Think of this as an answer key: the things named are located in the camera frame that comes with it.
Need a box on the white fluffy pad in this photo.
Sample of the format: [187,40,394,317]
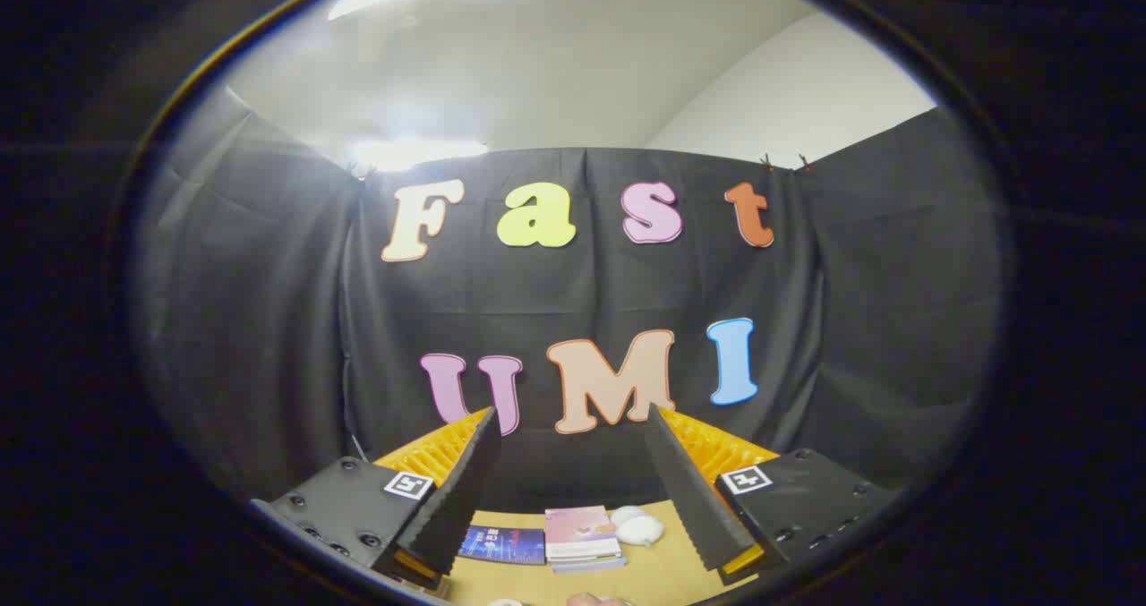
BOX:
[609,505,666,548]

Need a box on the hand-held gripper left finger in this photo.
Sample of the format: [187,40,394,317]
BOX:
[249,406,502,591]

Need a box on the pink cover book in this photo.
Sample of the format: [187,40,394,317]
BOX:
[543,505,621,560]

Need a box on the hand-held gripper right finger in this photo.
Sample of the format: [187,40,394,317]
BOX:
[645,402,901,586]

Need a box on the black backdrop cloth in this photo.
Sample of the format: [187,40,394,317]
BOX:
[134,87,1004,514]

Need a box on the blue cover book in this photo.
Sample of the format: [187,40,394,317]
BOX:
[457,525,547,566]

